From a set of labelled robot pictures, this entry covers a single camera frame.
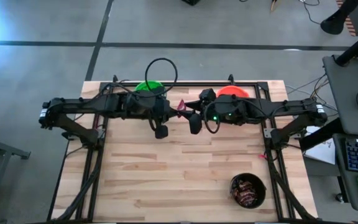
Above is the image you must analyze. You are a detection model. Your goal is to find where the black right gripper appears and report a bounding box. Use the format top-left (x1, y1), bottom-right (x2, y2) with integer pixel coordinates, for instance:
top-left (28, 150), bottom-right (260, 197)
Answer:
top-left (180, 87), bottom-right (218, 123)

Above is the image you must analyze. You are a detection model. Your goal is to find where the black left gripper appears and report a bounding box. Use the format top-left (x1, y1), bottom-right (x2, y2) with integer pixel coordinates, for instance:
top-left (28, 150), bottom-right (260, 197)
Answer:
top-left (152, 94), bottom-right (185, 124)

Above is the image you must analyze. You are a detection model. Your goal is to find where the green plastic bucket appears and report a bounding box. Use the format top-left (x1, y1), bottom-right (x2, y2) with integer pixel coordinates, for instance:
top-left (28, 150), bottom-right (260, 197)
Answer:
top-left (134, 80), bottom-right (165, 93)

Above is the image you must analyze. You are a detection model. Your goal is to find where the orange jack-o'-lantern bucket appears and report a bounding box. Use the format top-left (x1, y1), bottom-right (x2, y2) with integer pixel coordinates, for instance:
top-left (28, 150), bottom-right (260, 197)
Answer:
top-left (216, 85), bottom-right (250, 99)

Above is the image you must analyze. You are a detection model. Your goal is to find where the black plastic bucket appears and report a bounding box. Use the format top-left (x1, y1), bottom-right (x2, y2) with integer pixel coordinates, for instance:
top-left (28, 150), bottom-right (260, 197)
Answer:
top-left (229, 172), bottom-right (267, 210)

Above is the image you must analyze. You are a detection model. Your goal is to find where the black diagonal beam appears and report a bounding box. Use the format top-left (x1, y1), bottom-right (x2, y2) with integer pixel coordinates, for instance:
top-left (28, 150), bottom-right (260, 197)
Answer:
top-left (299, 117), bottom-right (345, 152)

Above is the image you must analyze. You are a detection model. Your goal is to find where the white paper sheet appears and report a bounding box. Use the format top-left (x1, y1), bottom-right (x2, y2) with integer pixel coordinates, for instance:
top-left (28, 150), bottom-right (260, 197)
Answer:
top-left (303, 124), bottom-right (337, 166)

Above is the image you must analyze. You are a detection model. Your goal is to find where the grey desk top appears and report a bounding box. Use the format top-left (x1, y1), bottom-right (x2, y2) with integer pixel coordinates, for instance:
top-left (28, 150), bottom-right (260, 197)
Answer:
top-left (322, 54), bottom-right (358, 136)

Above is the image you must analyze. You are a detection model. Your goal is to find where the black stand leg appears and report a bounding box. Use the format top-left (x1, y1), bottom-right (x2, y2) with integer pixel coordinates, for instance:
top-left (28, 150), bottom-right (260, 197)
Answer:
top-left (319, 0), bottom-right (358, 35)

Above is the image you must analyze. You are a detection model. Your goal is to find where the grey metal cart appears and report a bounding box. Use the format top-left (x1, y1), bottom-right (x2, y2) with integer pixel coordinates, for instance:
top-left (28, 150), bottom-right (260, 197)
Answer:
top-left (0, 124), bottom-right (31, 224)

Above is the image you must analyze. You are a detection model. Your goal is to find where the black stand pole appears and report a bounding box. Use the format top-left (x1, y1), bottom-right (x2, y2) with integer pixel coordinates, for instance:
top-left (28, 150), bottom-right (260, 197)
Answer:
top-left (335, 24), bottom-right (358, 67)

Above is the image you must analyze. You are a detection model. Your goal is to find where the dark grey desk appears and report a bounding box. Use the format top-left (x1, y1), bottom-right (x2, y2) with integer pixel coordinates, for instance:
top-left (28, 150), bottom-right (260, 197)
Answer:
top-left (333, 133), bottom-right (358, 212)

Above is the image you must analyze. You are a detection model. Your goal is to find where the red white striped mat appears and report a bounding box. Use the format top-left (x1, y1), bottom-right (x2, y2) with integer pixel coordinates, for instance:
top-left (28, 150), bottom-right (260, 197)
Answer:
top-left (336, 0), bottom-right (357, 37)

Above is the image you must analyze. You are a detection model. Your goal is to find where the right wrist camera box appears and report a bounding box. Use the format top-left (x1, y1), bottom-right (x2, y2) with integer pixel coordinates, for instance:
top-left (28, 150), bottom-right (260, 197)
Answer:
top-left (188, 113), bottom-right (204, 136)

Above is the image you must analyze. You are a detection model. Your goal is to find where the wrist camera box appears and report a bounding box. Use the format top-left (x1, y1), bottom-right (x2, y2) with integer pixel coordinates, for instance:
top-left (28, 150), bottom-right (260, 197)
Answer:
top-left (188, 113), bottom-right (204, 136)
top-left (154, 124), bottom-right (170, 140)

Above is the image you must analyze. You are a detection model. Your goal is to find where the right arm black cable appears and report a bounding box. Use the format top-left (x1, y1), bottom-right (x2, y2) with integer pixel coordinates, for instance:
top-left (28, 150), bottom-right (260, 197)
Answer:
top-left (203, 101), bottom-right (223, 135)

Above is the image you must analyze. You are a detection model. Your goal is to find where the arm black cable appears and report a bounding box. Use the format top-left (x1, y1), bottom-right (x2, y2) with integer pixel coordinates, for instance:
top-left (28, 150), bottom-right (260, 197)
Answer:
top-left (203, 101), bottom-right (223, 135)
top-left (144, 57), bottom-right (179, 95)

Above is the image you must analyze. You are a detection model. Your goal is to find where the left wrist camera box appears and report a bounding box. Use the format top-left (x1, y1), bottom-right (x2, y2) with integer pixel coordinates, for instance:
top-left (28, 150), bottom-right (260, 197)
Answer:
top-left (154, 124), bottom-right (170, 140)

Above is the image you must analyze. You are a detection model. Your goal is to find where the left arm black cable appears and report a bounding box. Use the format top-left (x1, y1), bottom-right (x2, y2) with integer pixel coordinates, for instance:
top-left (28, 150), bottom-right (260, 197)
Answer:
top-left (144, 57), bottom-right (179, 95)

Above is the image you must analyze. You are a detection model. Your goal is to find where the grey floor cable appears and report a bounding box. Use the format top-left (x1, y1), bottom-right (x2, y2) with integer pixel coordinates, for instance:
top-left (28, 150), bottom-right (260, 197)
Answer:
top-left (286, 73), bottom-right (328, 94)

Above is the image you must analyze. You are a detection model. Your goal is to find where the black floor cable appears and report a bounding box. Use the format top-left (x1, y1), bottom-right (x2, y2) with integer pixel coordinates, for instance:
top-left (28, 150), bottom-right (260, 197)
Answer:
top-left (299, 0), bottom-right (323, 26)
top-left (313, 74), bottom-right (331, 101)

